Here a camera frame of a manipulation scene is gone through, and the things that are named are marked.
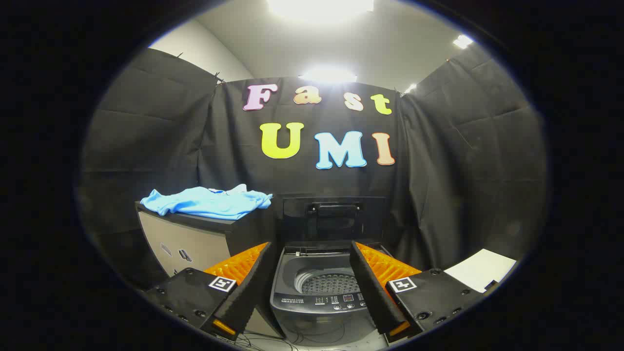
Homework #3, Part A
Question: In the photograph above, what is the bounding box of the white flat sheet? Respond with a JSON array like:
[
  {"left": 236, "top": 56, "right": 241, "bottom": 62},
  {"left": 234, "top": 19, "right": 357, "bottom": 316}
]
[{"left": 444, "top": 249, "right": 517, "bottom": 293}]

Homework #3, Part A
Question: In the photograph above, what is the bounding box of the grey cabinet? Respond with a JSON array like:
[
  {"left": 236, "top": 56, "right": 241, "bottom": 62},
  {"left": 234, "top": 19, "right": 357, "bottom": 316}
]
[{"left": 135, "top": 202, "right": 283, "bottom": 338}]

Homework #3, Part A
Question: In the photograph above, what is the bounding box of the black backdrop cloth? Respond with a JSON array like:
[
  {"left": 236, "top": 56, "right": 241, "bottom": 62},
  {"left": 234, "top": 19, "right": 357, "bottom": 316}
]
[{"left": 78, "top": 44, "right": 549, "bottom": 288}]

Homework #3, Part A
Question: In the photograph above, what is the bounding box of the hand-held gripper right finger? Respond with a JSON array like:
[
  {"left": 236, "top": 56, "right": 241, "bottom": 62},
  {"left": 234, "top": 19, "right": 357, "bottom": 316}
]
[{"left": 350, "top": 241, "right": 488, "bottom": 342}]

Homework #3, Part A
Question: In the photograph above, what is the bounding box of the dark grey washing machine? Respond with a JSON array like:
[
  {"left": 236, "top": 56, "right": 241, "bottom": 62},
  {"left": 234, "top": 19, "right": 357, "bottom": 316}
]
[{"left": 270, "top": 241, "right": 390, "bottom": 347}]

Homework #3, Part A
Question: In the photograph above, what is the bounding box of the light blue polo shirt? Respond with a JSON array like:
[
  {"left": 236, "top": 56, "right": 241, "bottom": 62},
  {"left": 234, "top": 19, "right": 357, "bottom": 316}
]
[{"left": 140, "top": 184, "right": 273, "bottom": 221}]

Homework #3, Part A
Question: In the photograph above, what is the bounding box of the large ceiling light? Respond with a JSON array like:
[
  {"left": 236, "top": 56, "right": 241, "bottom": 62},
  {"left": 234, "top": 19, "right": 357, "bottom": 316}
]
[{"left": 267, "top": 0, "right": 374, "bottom": 22}]

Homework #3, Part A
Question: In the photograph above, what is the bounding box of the ceiling light panel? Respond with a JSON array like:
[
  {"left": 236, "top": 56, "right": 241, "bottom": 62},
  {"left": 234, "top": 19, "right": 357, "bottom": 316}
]
[{"left": 298, "top": 67, "right": 357, "bottom": 83}]

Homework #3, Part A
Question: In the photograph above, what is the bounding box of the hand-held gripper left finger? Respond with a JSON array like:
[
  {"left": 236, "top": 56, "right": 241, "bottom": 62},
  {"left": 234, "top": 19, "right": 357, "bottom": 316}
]
[{"left": 146, "top": 242, "right": 274, "bottom": 341}]

